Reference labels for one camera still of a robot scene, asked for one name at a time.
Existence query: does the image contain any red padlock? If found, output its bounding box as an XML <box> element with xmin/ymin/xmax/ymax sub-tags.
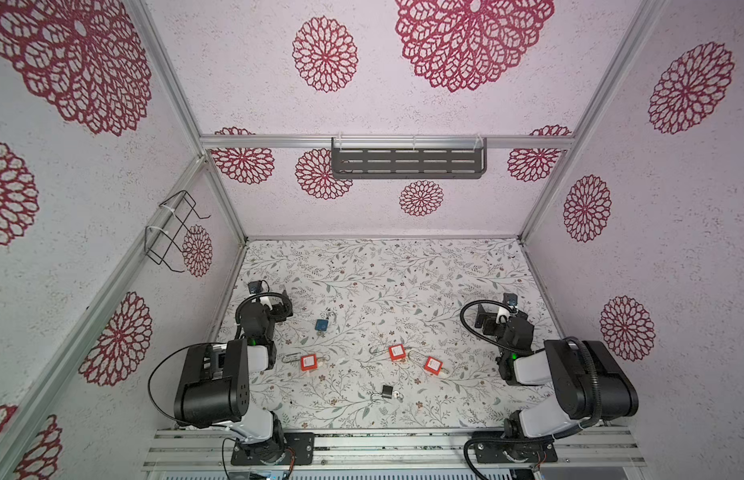
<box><xmin>407</xmin><ymin>350</ymin><xmax>451</xmax><ymax>378</ymax></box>
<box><xmin>369</xmin><ymin>344</ymin><xmax>407</xmax><ymax>362</ymax></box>
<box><xmin>282</xmin><ymin>353</ymin><xmax>330</xmax><ymax>372</ymax></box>

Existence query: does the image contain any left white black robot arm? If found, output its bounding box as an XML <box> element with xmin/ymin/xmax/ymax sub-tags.
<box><xmin>173</xmin><ymin>291</ymin><xmax>294</xmax><ymax>456</ymax></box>

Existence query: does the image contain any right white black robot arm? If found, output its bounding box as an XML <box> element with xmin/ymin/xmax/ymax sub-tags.
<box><xmin>459</xmin><ymin>298</ymin><xmax>639</xmax><ymax>444</ymax></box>

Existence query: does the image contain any blue padlock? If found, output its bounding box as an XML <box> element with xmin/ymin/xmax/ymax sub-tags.
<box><xmin>315</xmin><ymin>312</ymin><xmax>337</xmax><ymax>332</ymax></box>

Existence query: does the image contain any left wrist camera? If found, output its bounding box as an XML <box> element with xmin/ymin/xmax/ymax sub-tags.
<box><xmin>247</xmin><ymin>280</ymin><xmax>271</xmax><ymax>295</ymax></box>

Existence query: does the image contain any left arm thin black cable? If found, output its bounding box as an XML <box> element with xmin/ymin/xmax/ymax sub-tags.
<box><xmin>146</xmin><ymin>343</ymin><xmax>229</xmax><ymax>428</ymax></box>

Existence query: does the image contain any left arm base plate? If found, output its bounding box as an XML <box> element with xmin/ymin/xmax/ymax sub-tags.
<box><xmin>230</xmin><ymin>432</ymin><xmax>316</xmax><ymax>467</ymax></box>

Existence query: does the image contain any black wire wall basket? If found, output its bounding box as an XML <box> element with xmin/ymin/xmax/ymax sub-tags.
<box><xmin>143</xmin><ymin>190</ymin><xmax>211</xmax><ymax>274</ymax></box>

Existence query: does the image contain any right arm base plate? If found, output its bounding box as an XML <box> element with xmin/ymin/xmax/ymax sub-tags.
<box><xmin>464</xmin><ymin>431</ymin><xmax>559</xmax><ymax>464</ymax></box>

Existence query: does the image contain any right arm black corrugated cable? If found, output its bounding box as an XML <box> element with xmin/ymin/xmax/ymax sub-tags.
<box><xmin>458</xmin><ymin>299</ymin><xmax>604</xmax><ymax>430</ymax></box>

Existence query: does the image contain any aluminium front rail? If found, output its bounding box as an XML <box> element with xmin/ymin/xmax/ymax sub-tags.
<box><xmin>141</xmin><ymin>426</ymin><xmax>646</xmax><ymax>473</ymax></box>

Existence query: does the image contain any grey slotted wall shelf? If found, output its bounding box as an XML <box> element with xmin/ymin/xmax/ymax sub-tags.
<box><xmin>330</xmin><ymin>138</ymin><xmax>487</xmax><ymax>180</ymax></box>

